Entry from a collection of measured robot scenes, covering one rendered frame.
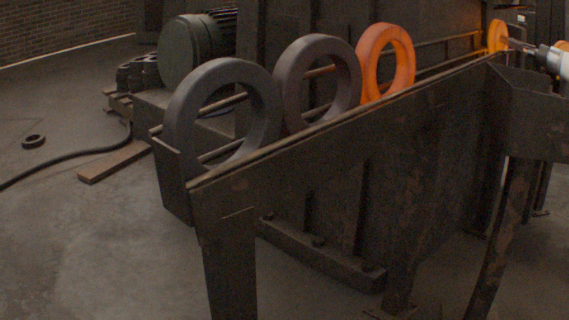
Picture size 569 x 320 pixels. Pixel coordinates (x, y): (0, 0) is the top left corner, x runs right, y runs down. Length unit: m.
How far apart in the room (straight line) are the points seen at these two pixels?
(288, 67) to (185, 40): 1.35
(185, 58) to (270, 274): 1.00
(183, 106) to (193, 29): 1.43
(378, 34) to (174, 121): 0.41
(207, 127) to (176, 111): 1.30
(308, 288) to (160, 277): 0.45
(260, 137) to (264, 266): 0.86
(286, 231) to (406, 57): 0.80
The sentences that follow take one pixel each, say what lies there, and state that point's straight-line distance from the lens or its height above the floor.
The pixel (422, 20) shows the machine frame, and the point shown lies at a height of 0.78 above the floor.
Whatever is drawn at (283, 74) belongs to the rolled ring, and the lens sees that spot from 0.72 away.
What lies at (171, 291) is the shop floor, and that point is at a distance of 1.42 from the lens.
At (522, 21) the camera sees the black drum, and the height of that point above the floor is 0.49.
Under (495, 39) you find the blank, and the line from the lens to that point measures 1.49.
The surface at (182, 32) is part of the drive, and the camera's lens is 2.07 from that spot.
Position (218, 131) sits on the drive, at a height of 0.25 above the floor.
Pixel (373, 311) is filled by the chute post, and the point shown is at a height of 0.01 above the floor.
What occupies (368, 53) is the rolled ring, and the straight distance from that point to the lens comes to 0.85.
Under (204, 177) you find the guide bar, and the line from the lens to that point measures 0.64.
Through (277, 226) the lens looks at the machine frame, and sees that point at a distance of 1.60.
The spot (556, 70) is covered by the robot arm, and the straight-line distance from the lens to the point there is 1.47.
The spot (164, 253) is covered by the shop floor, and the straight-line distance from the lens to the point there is 1.60.
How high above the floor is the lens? 0.88
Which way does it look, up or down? 23 degrees down
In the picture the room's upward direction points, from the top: 1 degrees clockwise
